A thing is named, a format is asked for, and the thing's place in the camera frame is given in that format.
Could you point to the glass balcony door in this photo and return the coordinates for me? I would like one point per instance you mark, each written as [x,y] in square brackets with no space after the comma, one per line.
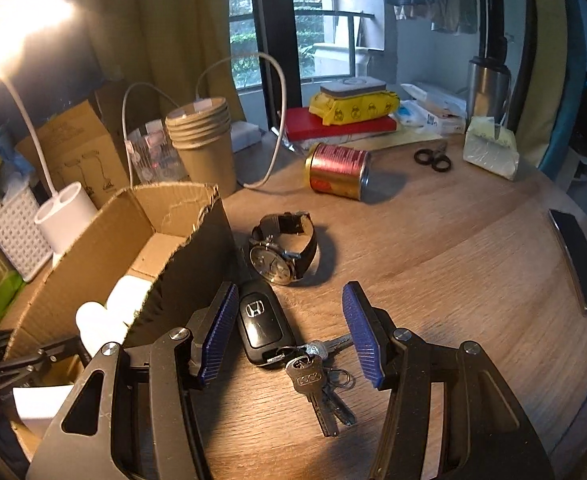
[273,10]

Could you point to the brown cardboard package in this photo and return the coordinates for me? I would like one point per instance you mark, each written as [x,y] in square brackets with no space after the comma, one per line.
[73,145]

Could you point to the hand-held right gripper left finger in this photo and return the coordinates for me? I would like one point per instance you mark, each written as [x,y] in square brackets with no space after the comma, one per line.
[219,335]

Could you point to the white box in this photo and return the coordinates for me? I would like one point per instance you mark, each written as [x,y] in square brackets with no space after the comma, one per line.
[436,95]

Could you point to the clear plastic bottles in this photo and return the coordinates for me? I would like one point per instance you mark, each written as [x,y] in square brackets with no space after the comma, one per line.
[151,157]

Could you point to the black scissors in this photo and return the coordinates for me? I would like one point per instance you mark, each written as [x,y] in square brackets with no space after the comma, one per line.
[431,159]

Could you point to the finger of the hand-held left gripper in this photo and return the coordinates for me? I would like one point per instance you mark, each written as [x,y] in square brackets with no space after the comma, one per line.
[33,357]

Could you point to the stack of brown paper cups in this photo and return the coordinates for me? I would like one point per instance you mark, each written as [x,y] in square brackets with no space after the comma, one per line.
[203,145]

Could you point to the yellow curtain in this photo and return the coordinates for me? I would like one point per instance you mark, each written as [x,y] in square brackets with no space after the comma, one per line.
[163,25]
[541,50]

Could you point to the cardboard box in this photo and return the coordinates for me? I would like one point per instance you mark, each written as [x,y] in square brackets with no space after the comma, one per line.
[173,210]

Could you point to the red book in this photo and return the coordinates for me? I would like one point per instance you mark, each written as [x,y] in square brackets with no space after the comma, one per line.
[308,125]

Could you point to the yellow printed packet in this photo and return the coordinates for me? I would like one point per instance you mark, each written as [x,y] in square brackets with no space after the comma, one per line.
[353,107]

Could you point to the white woven plastic basket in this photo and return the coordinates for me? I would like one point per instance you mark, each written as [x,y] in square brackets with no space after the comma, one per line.
[16,232]

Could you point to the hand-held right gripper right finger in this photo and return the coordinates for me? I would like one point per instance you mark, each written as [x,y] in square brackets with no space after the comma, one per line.
[363,335]

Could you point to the white desk lamp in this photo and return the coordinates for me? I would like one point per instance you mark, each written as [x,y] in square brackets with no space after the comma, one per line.
[66,220]

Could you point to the black car key with keys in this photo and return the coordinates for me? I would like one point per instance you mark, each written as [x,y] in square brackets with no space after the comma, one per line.
[258,320]

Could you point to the smartphone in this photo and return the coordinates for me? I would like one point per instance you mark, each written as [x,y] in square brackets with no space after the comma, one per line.
[581,260]

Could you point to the steel thermos flask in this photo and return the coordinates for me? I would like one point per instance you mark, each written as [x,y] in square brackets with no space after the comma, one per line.
[488,85]

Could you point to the white packet with blue print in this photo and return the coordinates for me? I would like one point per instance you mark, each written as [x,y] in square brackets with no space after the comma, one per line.
[421,116]

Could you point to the yellow-white tissue pack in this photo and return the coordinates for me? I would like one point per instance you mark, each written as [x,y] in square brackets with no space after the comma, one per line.
[491,150]

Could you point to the red and gold can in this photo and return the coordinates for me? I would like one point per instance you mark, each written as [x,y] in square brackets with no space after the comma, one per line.
[336,170]

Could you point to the grey-white power bank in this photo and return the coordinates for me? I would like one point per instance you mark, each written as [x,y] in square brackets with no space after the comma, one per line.
[353,87]

